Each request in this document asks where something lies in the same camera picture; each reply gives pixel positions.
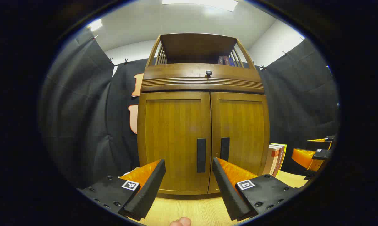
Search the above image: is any black backdrop cloth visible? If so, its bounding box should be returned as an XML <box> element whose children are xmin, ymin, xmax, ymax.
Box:
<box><xmin>40</xmin><ymin>28</ymin><xmax>339</xmax><ymax>189</ymax></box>

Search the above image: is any small ceiling light panel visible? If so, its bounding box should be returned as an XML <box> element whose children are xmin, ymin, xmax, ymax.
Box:
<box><xmin>88</xmin><ymin>19</ymin><xmax>103</xmax><ymax>32</ymax></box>

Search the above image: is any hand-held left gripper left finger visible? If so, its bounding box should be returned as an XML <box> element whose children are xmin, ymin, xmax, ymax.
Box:
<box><xmin>77</xmin><ymin>159</ymin><xmax>166</xmax><ymax>222</ymax></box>

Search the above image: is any white and orange book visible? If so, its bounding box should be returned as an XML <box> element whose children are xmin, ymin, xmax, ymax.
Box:
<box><xmin>263</xmin><ymin>145</ymin><xmax>279</xmax><ymax>176</ymax></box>

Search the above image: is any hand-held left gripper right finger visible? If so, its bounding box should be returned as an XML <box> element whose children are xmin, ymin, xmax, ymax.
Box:
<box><xmin>212</xmin><ymin>157</ymin><xmax>302</xmax><ymax>222</ymax></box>

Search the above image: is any wooden double-door shoe cabinet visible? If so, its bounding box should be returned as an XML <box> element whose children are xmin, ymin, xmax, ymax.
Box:
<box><xmin>137</xmin><ymin>33</ymin><xmax>270</xmax><ymax>196</ymax></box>

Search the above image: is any wooden shoe cabinet door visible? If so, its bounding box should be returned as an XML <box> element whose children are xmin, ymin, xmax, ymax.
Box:
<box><xmin>208</xmin><ymin>92</ymin><xmax>270</xmax><ymax>194</ymax></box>
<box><xmin>137</xmin><ymin>92</ymin><xmax>212</xmax><ymax>196</ymax></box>

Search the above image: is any large ceiling light panel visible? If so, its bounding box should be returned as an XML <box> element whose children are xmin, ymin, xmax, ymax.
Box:
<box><xmin>162</xmin><ymin>0</ymin><xmax>238</xmax><ymax>12</ymax></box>

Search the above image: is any ribbed wooden cabinet drawer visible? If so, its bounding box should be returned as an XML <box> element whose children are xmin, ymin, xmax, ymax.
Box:
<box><xmin>141</xmin><ymin>63</ymin><xmax>265</xmax><ymax>94</ymax></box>

